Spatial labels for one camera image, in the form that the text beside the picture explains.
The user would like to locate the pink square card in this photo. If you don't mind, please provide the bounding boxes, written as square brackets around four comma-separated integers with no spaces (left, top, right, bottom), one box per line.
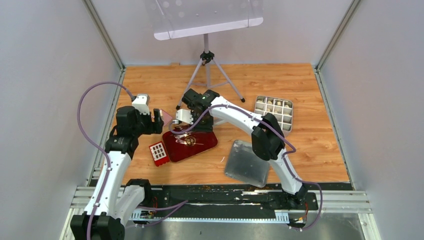
[159,109,173,126]

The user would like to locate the dark red chocolate tray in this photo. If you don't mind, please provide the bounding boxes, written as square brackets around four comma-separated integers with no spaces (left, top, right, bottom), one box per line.
[161,131,218,163]

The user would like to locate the divided silver tin box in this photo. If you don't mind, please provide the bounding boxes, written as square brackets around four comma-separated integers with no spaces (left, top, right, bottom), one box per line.
[254,95,294,136]

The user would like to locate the steel tongs with white hinge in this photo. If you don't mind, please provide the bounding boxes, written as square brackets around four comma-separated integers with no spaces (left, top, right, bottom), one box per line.
[174,131,203,147]

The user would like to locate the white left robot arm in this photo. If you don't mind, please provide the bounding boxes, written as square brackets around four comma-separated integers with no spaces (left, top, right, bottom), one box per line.
[70,106,164,240]

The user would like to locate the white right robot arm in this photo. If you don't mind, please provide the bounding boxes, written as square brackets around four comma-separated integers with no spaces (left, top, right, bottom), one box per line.
[175,88,308,204]

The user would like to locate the red grid mould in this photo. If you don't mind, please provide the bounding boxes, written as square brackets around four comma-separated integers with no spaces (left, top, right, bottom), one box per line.
[148,141,171,167]

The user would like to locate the silver tin lid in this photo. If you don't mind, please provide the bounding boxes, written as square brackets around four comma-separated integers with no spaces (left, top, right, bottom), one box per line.
[224,139,270,188]

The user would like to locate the grey tripod stand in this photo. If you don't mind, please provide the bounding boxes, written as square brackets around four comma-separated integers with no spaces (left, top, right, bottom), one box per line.
[183,33,246,103]

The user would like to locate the clear acrylic panel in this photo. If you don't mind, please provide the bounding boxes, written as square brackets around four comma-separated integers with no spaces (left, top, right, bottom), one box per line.
[143,0,264,41]

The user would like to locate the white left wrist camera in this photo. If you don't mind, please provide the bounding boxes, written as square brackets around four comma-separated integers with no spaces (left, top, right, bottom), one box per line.
[131,93,150,116]

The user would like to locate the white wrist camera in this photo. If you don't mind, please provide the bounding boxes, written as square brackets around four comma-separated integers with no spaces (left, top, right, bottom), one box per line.
[175,109,195,125]
[131,93,150,116]

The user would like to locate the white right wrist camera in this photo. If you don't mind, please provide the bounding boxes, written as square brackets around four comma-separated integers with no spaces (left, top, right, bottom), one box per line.
[175,109,195,125]

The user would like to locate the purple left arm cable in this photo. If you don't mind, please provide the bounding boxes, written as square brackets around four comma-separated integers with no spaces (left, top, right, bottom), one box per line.
[76,81,189,240]

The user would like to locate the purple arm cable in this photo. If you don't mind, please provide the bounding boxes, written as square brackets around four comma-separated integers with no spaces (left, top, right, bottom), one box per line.
[168,104,324,232]
[76,81,189,240]

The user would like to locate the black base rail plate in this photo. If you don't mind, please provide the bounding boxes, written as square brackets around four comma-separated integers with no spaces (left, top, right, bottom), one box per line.
[147,183,319,219]

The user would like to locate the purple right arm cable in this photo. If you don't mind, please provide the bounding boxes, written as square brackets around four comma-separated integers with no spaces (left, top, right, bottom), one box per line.
[168,104,324,232]

